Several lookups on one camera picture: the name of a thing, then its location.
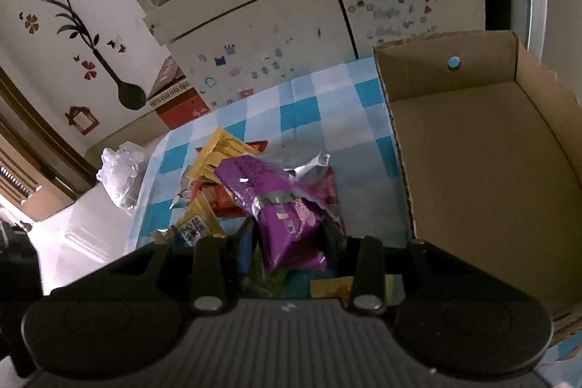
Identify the blue checkered tablecloth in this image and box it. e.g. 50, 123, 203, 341
125, 58, 410, 252

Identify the silver foil snack bag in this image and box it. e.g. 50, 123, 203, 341
285, 151, 330, 190

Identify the red brown carton box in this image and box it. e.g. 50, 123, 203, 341
147, 56, 210, 130

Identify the purple snack bag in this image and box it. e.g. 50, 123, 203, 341
215, 155, 327, 272

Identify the orange snack bag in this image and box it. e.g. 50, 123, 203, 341
187, 140, 268, 217

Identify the crumpled white plastic bag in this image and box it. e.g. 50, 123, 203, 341
97, 142, 150, 216

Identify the pink snack bag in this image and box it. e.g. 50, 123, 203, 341
309, 167, 346, 235

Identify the white sideboard cabinet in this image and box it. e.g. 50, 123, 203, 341
137, 0, 485, 108

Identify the cardboard box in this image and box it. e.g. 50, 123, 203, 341
374, 31, 581, 342

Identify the yellow black label snack packet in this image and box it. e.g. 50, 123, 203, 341
173, 194, 226, 247

